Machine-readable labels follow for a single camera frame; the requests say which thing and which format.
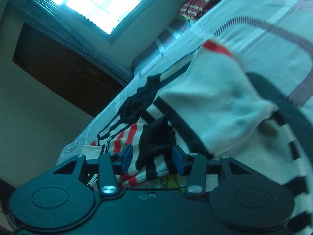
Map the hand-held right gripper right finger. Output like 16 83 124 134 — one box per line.
172 145 255 198

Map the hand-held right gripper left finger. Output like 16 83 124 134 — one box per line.
52 145 134 196

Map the black cloth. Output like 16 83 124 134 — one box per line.
119 75 162 124
136 112 177 172

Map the red black striped knit sweater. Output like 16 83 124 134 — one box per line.
82 38 313 235

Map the dark wooden wardrobe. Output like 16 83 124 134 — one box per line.
12 22 124 118

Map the grey blue curtain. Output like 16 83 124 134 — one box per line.
10 0 134 85

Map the red yellow patterned pillow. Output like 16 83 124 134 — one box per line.
178 0 231 23

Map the window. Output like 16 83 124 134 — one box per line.
37 0 164 36

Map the white patterned bed sheet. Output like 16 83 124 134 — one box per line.
56 0 313 191

